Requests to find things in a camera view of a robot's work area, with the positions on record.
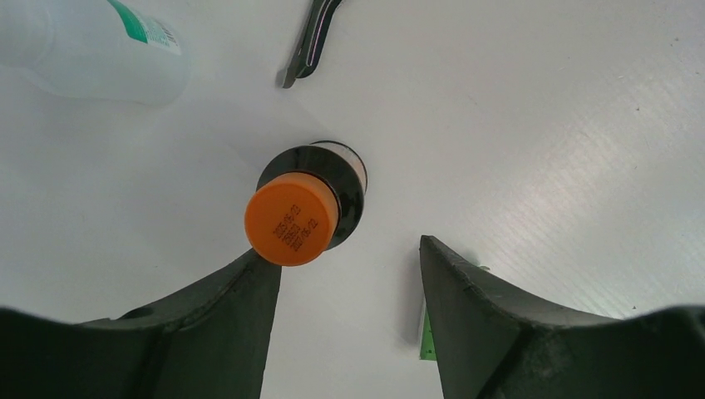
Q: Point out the small green box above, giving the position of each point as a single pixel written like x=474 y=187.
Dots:
x=427 y=351

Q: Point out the black handled medical scissors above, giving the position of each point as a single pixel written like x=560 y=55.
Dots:
x=308 y=50

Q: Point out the brown bottle orange cap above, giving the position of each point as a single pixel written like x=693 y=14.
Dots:
x=309 y=199

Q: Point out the white bottle green label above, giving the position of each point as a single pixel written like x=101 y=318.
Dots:
x=104 y=50

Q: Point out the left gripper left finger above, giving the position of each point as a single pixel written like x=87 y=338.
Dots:
x=207 y=340

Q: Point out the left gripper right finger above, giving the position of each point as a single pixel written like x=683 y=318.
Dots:
x=495 y=340

